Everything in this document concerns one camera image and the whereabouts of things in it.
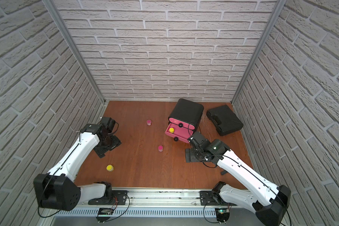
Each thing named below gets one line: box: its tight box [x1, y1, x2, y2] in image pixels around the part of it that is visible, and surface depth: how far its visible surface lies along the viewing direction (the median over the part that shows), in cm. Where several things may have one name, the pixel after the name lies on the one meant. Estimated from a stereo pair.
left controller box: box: [95, 207, 113, 223], surface depth 71 cm
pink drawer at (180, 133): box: [164, 122, 194, 144], surface depth 90 cm
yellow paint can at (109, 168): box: [105, 164, 114, 172], surface depth 83 cm
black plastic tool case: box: [206, 104, 244, 137], surface depth 105 cm
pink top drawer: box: [168, 117, 196, 130], surface depth 88 cm
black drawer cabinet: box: [168, 98, 204, 133], surface depth 95 cm
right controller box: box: [214, 208, 230, 225], surface depth 72 cm
